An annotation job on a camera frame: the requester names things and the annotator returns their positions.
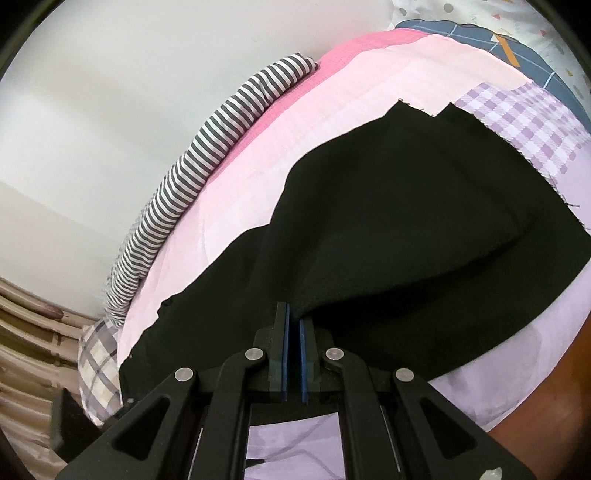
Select black pants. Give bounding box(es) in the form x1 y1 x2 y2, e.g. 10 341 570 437
119 102 591 416

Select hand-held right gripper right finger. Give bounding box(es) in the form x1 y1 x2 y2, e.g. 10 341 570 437
299 319 536 480

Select white dotted quilt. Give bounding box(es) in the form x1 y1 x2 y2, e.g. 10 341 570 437
390 0 585 95

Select grey beige plaid pillow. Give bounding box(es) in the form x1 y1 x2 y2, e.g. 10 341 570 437
78 318 125 426

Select beige patterned curtain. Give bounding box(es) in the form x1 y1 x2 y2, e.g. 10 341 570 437
0 276 105 467

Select pink purple patchwork bedsheet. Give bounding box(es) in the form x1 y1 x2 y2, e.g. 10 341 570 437
99 28 591 480

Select blue checked blanket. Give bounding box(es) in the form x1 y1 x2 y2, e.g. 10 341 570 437
394 18 588 118

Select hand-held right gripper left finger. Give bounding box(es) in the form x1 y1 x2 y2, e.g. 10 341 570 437
58 302 289 480

